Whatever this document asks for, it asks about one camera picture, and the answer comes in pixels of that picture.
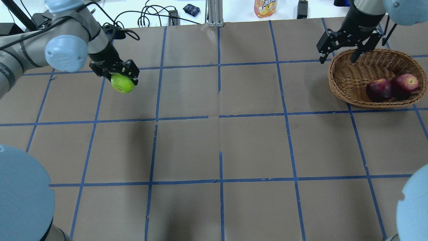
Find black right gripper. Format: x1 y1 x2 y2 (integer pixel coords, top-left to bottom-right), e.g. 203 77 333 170
316 29 382 64

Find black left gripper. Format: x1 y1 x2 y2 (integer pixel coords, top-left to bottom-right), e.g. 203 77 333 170
89 59 140 86

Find green apple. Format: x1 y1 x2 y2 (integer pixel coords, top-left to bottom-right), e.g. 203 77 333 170
110 73 136 94

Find red apple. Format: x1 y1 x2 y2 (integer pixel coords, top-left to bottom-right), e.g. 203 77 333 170
390 74 419 100
365 78 392 103

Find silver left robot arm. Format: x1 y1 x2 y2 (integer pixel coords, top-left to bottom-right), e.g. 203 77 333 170
0 0 139 241

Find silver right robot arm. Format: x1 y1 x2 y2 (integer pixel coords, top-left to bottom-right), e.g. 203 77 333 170
316 0 427 241

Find woven wicker basket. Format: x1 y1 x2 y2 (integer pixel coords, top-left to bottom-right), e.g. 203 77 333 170
327 49 427 109

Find black power adapter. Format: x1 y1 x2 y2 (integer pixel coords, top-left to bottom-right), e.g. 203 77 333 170
296 0 309 19

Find orange juice bottle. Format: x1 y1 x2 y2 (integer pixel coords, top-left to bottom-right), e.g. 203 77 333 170
254 0 277 18

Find aluminium frame post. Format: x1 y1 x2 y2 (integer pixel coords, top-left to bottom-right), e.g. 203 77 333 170
206 0 224 27

